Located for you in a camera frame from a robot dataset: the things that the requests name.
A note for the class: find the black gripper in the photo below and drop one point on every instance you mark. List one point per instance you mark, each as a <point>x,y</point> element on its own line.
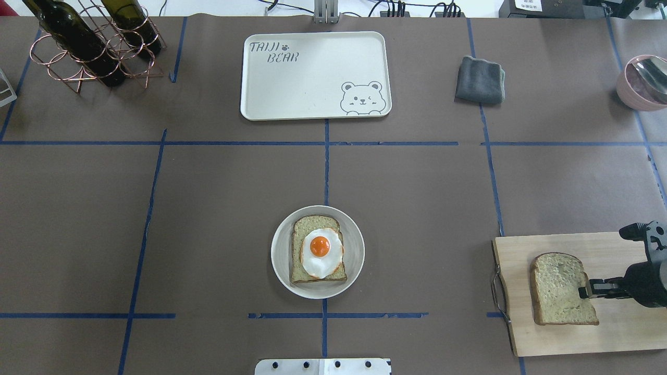
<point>648,283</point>

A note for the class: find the cream bear tray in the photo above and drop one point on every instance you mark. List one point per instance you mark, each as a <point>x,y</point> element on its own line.
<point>315,75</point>

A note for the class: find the white cup rack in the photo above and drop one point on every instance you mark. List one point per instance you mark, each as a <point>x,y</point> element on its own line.
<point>8,94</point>

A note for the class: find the wooden cutting board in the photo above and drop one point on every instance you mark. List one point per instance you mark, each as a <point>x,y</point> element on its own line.
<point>625,325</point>

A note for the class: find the green wine bottle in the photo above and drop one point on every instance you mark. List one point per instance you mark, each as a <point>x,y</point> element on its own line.
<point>138,30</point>
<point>69,29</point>

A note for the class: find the metal scoop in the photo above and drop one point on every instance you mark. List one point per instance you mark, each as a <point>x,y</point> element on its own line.
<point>653,73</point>

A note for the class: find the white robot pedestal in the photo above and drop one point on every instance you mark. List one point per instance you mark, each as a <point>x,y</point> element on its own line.
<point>324,366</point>

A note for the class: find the grey folded cloth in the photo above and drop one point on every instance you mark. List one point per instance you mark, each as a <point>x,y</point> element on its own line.
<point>481,81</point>

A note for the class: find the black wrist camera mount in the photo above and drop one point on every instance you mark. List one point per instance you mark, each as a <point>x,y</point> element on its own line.
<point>653,236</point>

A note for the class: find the fried egg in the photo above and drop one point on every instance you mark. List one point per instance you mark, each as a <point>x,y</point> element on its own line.
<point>321,253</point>

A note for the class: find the bread slice with egg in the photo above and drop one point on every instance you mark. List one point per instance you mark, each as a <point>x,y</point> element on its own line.
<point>301,228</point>

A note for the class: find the copper wire bottle rack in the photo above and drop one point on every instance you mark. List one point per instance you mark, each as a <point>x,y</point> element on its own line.
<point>106,42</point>

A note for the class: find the aluminium frame post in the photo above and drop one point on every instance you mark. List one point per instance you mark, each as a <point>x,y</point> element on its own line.
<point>326,12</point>

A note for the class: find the pink bowl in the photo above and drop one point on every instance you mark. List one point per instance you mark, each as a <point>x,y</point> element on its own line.
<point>633,90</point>

